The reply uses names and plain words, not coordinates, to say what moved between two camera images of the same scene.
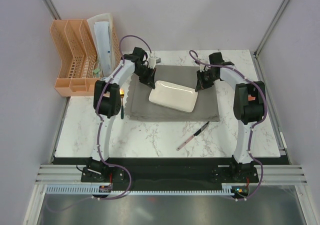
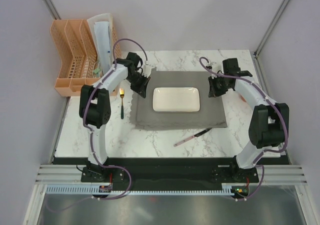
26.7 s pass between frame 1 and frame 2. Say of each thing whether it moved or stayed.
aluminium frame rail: stayed
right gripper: moved
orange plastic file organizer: stayed
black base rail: stayed
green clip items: stayed
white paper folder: stayed
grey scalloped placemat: moved
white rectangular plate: moved
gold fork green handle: stayed
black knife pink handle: moved
